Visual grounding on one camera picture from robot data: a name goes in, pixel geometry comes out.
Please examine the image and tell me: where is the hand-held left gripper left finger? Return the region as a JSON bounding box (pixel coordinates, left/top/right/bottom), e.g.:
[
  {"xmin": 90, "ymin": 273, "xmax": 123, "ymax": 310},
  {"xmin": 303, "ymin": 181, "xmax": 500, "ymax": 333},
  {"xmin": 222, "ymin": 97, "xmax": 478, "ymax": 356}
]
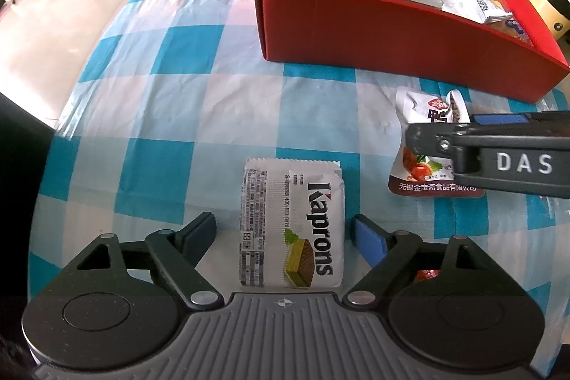
[{"xmin": 79, "ymin": 212, "xmax": 223, "ymax": 310}]

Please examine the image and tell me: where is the red cardboard box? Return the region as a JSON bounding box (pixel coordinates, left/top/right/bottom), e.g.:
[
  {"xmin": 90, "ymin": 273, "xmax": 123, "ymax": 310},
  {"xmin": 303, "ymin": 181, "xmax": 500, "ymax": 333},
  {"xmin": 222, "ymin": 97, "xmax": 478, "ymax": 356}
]
[{"xmin": 254, "ymin": 0, "xmax": 570, "ymax": 104}]

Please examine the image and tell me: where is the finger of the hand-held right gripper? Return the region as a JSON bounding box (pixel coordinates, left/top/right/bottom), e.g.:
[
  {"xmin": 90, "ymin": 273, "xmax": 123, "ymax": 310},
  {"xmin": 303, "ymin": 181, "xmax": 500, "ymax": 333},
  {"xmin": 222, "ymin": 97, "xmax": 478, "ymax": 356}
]
[
  {"xmin": 470, "ymin": 111, "xmax": 570, "ymax": 127},
  {"xmin": 404, "ymin": 123, "xmax": 484, "ymax": 162}
]

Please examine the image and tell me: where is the yellow black trash bin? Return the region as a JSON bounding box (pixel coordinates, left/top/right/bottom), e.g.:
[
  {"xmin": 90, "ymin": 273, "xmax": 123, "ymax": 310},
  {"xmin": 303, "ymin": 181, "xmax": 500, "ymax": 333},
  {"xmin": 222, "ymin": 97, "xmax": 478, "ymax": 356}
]
[{"xmin": 524, "ymin": 0, "xmax": 570, "ymax": 47}]

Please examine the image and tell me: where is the blue white checkered cloth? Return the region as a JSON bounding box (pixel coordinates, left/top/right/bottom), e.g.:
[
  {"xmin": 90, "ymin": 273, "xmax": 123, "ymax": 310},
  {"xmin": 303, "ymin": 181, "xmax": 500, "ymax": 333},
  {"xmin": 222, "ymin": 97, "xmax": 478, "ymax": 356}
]
[{"xmin": 29, "ymin": 0, "xmax": 570, "ymax": 378}]

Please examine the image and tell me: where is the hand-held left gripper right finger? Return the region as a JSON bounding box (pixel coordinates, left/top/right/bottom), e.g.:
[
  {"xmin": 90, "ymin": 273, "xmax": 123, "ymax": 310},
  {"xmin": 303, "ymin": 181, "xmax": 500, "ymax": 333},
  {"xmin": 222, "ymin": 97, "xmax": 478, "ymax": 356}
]
[{"xmin": 343, "ymin": 214, "xmax": 491, "ymax": 308}]

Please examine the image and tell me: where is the white wafer packet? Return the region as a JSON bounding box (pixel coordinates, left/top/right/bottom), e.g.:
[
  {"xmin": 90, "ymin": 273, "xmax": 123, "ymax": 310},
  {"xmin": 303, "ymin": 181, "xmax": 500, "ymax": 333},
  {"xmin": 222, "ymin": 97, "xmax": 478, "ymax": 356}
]
[{"xmin": 238, "ymin": 157, "xmax": 346, "ymax": 289}]

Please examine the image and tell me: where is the white snack pouch red label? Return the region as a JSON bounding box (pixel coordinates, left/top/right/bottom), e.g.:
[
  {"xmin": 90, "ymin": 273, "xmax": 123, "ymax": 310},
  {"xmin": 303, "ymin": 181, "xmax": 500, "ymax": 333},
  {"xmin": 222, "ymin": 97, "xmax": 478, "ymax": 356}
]
[{"xmin": 387, "ymin": 85, "xmax": 486, "ymax": 197}]

